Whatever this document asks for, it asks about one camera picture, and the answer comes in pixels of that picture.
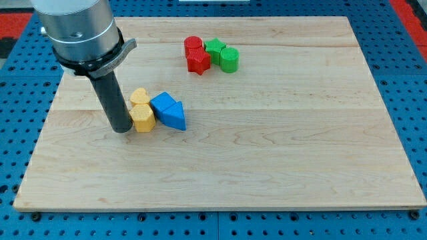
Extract yellow hexagon block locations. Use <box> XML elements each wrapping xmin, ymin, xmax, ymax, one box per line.
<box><xmin>129</xmin><ymin>104</ymin><xmax>156</xmax><ymax>133</ymax></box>

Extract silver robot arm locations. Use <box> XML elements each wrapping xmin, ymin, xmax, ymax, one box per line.
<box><xmin>31</xmin><ymin>0</ymin><xmax>123</xmax><ymax>75</ymax></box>

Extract blue triangle block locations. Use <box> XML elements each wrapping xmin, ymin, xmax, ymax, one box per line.
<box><xmin>162</xmin><ymin>101</ymin><xmax>186</xmax><ymax>131</ymax></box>

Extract blue cube block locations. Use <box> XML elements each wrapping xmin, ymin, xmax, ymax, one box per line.
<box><xmin>149</xmin><ymin>92</ymin><xmax>176</xmax><ymax>122</ymax></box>

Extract red star block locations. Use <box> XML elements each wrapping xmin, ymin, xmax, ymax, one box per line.
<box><xmin>186</xmin><ymin>47</ymin><xmax>211</xmax><ymax>75</ymax></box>

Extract green cylinder block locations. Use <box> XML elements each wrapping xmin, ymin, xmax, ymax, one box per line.
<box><xmin>220</xmin><ymin>47</ymin><xmax>240</xmax><ymax>73</ymax></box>

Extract wooden board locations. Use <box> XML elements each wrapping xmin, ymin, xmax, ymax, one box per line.
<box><xmin>13</xmin><ymin>17</ymin><xmax>426</xmax><ymax>213</ymax></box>

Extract green star block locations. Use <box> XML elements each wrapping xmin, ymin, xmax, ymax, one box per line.
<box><xmin>204</xmin><ymin>38</ymin><xmax>226</xmax><ymax>65</ymax></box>

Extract red cylinder block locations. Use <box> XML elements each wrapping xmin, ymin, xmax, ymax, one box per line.
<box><xmin>183</xmin><ymin>35</ymin><xmax>203</xmax><ymax>57</ymax></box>

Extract yellow heart block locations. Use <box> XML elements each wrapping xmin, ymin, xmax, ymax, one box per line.
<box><xmin>129</xmin><ymin>87</ymin><xmax>151</xmax><ymax>107</ymax></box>

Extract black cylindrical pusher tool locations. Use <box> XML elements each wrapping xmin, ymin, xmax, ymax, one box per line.
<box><xmin>89</xmin><ymin>71</ymin><xmax>133</xmax><ymax>133</ymax></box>

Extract grey tool clamp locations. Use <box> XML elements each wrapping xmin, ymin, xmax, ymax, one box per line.
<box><xmin>53</xmin><ymin>28</ymin><xmax>137</xmax><ymax>79</ymax></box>

